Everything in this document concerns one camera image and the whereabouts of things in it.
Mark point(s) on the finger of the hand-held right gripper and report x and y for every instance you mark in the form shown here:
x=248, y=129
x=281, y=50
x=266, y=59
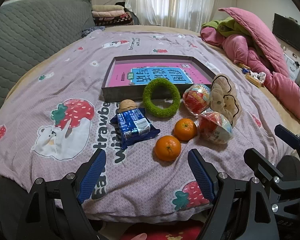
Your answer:
x=286, y=135
x=260, y=165

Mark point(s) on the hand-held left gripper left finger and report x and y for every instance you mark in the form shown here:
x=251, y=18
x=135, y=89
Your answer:
x=92, y=177

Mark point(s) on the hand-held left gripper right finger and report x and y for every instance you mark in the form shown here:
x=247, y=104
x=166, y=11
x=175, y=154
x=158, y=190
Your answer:
x=201, y=175

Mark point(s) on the orange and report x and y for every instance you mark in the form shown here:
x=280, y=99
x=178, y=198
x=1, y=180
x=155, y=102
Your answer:
x=167, y=148
x=185, y=129

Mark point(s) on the red toy ball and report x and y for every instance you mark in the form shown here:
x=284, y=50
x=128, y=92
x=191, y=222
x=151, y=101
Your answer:
x=196, y=100
x=215, y=127

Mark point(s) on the blue snack packet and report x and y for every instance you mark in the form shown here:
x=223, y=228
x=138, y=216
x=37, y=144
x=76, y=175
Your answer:
x=132, y=122

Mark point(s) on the beige plush scrunchie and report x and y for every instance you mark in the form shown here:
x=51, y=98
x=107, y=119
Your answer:
x=225, y=97

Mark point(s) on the walnut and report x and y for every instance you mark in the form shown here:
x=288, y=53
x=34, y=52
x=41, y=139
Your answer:
x=127, y=105

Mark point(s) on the grey cardboard box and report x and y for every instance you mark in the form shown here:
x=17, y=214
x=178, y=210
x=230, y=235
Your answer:
x=122, y=92

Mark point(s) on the person's left hand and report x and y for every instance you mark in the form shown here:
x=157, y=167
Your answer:
x=138, y=236

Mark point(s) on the yellow snack packet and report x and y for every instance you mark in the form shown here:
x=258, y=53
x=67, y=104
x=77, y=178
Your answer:
x=253, y=81

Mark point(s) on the white crumpled wrapper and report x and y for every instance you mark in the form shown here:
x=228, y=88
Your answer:
x=258, y=76

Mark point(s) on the red floral cloth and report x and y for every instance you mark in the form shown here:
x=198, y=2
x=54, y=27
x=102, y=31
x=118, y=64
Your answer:
x=165, y=232

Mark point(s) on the blue candy wrapper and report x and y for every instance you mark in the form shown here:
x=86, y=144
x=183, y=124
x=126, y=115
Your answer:
x=245, y=70

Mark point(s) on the black television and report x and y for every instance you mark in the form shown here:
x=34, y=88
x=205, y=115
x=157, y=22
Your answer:
x=288, y=32

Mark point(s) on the pink book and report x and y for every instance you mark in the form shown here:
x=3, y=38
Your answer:
x=125, y=76

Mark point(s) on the pink quilt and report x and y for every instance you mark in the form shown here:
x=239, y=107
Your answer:
x=260, y=30

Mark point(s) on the green blanket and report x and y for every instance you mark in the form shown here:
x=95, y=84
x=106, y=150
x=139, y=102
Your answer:
x=230, y=27

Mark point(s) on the blue patterned cloth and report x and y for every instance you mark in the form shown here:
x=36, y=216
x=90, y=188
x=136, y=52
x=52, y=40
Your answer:
x=91, y=31

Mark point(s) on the dark patterned folded blanket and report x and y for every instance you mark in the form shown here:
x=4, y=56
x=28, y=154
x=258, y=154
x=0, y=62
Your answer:
x=115, y=21

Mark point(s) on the pink folded blanket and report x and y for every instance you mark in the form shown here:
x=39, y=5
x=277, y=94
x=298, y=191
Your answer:
x=107, y=14

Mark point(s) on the beige folded blanket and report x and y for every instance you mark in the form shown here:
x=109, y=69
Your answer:
x=106, y=8

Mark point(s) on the white curtain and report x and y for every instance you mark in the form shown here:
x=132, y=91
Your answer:
x=165, y=2

